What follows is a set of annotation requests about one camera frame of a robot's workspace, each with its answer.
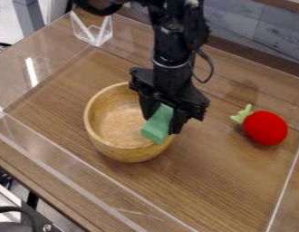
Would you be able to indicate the red plush strawberry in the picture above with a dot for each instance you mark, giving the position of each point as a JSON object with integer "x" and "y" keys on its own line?
{"x": 265, "y": 126}

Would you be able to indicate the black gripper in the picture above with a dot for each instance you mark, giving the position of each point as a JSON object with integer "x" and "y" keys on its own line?
{"x": 167, "y": 85}

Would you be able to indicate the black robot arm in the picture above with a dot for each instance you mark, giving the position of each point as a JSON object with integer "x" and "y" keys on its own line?
{"x": 182, "y": 32}

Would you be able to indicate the clear acrylic corner bracket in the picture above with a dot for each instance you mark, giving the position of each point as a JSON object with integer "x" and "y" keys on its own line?
{"x": 92, "y": 34}

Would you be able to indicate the brown wooden bowl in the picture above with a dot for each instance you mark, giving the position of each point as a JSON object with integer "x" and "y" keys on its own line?
{"x": 114, "y": 121}

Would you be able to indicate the clear acrylic tray enclosure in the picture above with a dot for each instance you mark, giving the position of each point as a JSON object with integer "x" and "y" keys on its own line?
{"x": 216, "y": 182}

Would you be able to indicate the green rectangular block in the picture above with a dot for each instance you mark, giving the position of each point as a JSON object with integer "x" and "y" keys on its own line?
{"x": 156, "y": 127}

